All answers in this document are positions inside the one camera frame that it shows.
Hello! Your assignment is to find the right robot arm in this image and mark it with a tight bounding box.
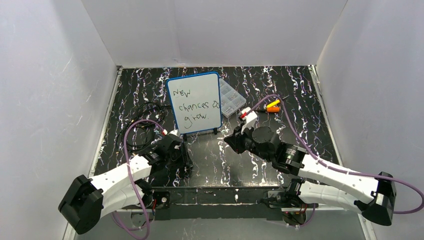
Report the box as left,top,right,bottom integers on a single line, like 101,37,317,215
224,126,397,226

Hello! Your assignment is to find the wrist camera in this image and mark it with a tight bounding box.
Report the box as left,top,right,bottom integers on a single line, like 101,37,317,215
240,107,258,134
161,129,181,138

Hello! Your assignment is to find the whiteboard metal stand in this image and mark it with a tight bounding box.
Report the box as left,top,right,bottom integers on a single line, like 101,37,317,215
180,128,220,142

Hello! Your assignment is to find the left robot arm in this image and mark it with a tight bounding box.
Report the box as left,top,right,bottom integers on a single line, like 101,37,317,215
58,133,192,235

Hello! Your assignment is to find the black coiled cable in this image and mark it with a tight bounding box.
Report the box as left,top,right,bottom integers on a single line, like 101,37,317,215
115,101,171,153

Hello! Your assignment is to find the clear plastic screw box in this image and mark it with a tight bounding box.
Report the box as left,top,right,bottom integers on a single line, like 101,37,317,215
219,78,247,118

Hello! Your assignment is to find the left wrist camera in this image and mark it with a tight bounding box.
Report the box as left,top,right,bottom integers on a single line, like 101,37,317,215
161,129,181,138

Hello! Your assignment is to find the orange handled screwdriver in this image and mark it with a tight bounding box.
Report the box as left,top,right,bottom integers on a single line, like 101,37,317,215
256,106,281,114

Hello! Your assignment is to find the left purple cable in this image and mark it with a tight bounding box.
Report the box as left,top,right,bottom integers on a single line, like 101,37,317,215
111,119,168,240

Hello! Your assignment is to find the yellow handled screwdriver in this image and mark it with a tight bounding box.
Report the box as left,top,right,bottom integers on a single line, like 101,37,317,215
266,96,288,109

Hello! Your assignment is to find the blue framed whiteboard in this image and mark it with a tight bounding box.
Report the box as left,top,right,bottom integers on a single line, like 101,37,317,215
166,71,223,135

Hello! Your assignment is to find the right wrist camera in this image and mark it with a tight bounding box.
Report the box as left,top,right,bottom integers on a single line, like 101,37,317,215
240,107,258,134

